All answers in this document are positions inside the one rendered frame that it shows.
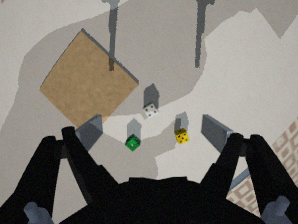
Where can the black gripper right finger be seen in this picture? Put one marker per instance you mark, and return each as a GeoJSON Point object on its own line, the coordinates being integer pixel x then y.
{"type": "Point", "coordinates": [276, 193]}

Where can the green die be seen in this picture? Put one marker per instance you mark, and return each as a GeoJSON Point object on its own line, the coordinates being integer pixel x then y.
{"type": "Point", "coordinates": [132, 142]}

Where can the yellow die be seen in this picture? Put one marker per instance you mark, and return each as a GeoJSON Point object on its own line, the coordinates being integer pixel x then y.
{"type": "Point", "coordinates": [181, 136]}

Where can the white die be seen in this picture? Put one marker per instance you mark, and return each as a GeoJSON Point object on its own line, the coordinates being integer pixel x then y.
{"type": "Point", "coordinates": [150, 109]}

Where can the tan square mat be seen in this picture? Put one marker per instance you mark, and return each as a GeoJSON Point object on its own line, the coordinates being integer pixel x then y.
{"type": "Point", "coordinates": [86, 81]}

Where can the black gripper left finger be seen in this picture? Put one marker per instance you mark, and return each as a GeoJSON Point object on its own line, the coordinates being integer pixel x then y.
{"type": "Point", "coordinates": [33, 199]}

